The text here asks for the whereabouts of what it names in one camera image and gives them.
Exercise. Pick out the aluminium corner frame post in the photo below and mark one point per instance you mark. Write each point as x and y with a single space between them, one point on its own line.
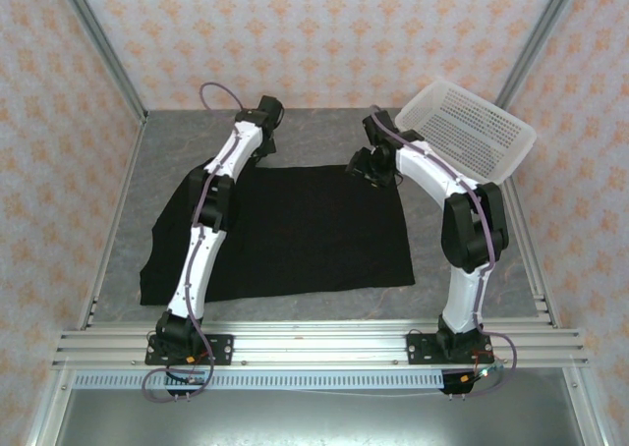
103 43
535 38

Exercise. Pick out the circuit board with green light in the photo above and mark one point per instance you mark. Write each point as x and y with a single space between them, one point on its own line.
479 374

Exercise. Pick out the aluminium mounting rail beam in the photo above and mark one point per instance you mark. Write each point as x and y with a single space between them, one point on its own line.
319 343

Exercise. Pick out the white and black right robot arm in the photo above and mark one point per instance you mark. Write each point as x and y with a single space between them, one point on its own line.
462 298

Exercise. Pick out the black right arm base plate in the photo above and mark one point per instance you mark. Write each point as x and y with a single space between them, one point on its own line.
417 350

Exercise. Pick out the black t-shirt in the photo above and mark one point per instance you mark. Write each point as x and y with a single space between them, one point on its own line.
319 230

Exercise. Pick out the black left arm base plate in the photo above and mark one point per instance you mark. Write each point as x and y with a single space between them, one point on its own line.
221 350

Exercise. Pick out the small circuit board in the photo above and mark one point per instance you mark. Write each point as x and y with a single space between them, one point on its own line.
192 380

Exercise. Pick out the white perforated plastic basket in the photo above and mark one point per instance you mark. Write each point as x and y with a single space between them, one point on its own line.
467 127

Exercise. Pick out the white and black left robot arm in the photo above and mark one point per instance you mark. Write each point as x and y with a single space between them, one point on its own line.
196 269

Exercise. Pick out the shiny metal sheet panel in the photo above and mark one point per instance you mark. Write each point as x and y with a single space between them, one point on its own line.
319 419

